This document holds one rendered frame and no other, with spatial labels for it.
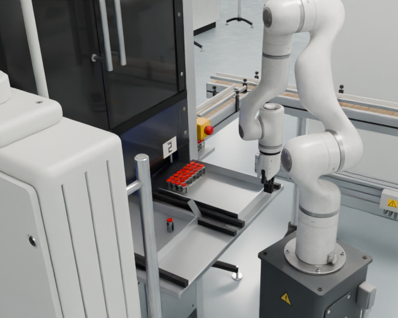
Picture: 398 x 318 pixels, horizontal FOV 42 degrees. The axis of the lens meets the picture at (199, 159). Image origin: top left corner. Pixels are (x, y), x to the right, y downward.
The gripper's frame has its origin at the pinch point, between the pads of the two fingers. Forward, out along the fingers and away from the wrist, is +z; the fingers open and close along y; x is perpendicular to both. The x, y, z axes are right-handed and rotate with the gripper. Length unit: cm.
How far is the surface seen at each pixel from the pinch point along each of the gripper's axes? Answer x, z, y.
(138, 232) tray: -27, 4, 42
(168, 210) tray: -24.5, 2.0, 28.3
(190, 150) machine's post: -38.8, -2.3, -7.0
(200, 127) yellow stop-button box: -38.5, -9.9, -14.6
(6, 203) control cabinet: 7, -55, 108
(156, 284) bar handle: 16, -27, 86
